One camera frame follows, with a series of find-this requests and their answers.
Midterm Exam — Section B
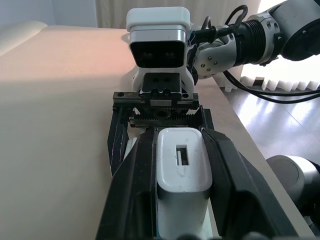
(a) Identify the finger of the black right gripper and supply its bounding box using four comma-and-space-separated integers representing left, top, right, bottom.
196, 104, 214, 131
106, 107, 132, 176

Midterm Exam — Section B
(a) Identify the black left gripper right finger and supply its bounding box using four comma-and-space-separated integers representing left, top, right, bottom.
201, 127, 300, 240

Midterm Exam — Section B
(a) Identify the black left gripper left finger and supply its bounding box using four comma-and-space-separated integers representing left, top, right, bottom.
95, 128, 159, 240

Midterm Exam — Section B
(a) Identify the white USB charger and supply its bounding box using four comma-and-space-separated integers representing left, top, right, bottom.
155, 127, 214, 240

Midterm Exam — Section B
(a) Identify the silver robot body joint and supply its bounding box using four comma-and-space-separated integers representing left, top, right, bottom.
265, 154, 320, 227

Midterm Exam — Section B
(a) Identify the white ribbed object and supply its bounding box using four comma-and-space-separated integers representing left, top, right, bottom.
216, 74, 320, 93

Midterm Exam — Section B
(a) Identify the right robot arm with camera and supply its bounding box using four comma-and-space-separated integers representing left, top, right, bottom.
193, 5, 320, 104

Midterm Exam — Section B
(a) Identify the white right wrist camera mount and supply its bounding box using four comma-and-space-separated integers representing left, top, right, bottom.
125, 6, 197, 95

